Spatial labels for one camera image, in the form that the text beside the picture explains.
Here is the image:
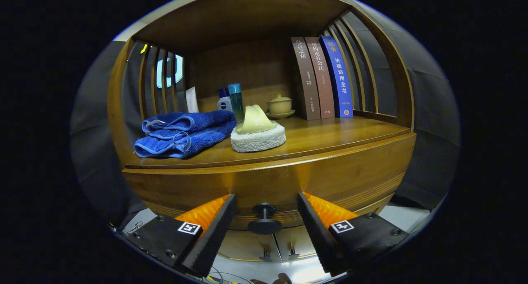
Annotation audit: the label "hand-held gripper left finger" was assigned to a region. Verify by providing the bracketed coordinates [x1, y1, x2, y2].
[118, 193, 238, 278]

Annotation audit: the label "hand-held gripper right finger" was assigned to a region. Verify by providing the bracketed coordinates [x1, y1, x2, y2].
[297, 192, 410, 277]

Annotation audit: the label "black drawer knob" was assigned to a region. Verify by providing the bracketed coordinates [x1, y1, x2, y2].
[247, 203, 283, 235]

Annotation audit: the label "wooden drawer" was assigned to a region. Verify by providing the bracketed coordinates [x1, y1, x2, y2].
[123, 132, 417, 230]

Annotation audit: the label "sponge brush with yellow handle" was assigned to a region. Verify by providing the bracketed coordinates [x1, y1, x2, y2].
[230, 104, 287, 153]

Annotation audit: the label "wooden cabinet door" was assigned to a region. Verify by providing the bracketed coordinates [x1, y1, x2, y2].
[274, 224, 320, 261]
[217, 230, 282, 262]

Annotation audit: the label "wooden countertop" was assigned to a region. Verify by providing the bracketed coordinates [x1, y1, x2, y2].
[125, 116, 412, 170]

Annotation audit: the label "wooden cabinet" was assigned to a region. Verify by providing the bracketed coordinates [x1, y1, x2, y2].
[106, 0, 417, 263]

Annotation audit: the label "blue towel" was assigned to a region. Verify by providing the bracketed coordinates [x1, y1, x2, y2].
[134, 110, 238, 159]

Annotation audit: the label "white lotion bottle blue cap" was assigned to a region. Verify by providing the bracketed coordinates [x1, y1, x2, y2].
[217, 88, 233, 112]

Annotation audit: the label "teal clear bottle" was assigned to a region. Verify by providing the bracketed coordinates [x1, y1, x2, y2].
[228, 83, 245, 123]

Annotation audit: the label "beige lidded teacup with saucer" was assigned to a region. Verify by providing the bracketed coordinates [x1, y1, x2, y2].
[266, 93, 296, 120]

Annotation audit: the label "white tube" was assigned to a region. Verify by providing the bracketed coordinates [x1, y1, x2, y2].
[185, 87, 199, 113]

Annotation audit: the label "reddish brown book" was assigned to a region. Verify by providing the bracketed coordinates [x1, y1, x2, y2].
[304, 37, 335, 120]

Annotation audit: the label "dark brown book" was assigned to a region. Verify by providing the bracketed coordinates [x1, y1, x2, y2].
[290, 37, 321, 121]

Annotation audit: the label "blue book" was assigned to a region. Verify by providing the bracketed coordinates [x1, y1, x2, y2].
[319, 35, 354, 118]

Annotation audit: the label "thin floor cables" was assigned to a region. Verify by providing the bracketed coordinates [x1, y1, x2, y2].
[124, 221, 144, 236]

